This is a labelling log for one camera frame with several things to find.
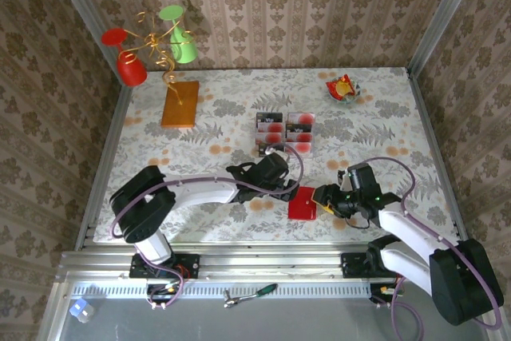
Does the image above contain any right black connector block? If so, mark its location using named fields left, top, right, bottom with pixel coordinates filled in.
left=369, top=282, right=400, bottom=305

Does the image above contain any left aluminium side rail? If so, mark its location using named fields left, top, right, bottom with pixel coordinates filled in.
left=74, top=84, right=133, bottom=251

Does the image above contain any left black connector block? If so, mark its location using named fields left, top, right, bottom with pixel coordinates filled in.
left=145, top=282, right=182, bottom=305

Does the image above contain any small glass bowl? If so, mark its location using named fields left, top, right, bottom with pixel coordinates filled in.
left=327, top=79, right=362, bottom=106

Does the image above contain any red snack packet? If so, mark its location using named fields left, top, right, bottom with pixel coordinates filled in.
left=325, top=73, right=356, bottom=101

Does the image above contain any red card holder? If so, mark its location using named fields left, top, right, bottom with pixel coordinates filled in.
left=287, top=185, right=321, bottom=221

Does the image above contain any red plastic wine glass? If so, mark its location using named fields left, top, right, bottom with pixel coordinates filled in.
left=100, top=27, right=149, bottom=88

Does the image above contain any black connector block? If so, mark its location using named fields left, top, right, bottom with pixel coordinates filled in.
left=145, top=282, right=182, bottom=305
left=369, top=282, right=400, bottom=305

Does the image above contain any right aluminium corner post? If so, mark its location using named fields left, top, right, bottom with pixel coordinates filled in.
left=407, top=0, right=487, bottom=75

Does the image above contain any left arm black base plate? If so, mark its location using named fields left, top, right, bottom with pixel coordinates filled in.
left=129, top=253, right=201, bottom=280

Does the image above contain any thin black cable loop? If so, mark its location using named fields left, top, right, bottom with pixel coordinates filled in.
left=343, top=216, right=373, bottom=231

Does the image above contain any green handled ratchet wrench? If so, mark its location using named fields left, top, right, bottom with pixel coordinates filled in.
left=223, top=283, right=279, bottom=310

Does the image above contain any small blue white plastic box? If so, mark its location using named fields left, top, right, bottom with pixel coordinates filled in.
left=68, top=296, right=97, bottom=324

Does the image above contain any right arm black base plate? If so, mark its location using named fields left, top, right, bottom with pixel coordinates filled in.
left=340, top=252, right=384, bottom=280

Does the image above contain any aluminium front rail beam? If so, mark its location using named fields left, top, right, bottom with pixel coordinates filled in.
left=55, top=247, right=440, bottom=283

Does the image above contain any slotted grey cable duct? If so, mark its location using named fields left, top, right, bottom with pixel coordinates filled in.
left=69, top=281, right=378, bottom=300

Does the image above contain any aluminium side rail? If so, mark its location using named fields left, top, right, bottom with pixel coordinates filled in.
left=406, top=69, right=471, bottom=247
left=74, top=84, right=133, bottom=251

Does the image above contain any aluminium corner post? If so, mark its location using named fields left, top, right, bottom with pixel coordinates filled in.
left=44, top=0, right=121, bottom=78
left=407, top=0, right=487, bottom=75

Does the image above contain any gold wire stand wooden base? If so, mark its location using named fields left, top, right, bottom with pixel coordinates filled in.
left=133, top=11, right=200, bottom=130

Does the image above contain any floral tablecloth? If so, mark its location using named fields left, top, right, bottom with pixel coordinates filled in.
left=92, top=67, right=459, bottom=244

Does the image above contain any green plastic wine glass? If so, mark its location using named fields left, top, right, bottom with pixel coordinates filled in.
left=158, top=4, right=199, bottom=65

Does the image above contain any left aluminium corner post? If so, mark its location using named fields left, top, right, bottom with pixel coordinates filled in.
left=44, top=0, right=121, bottom=78

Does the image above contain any right aluminium side rail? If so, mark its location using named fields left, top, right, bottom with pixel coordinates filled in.
left=406, top=69, right=471, bottom=247

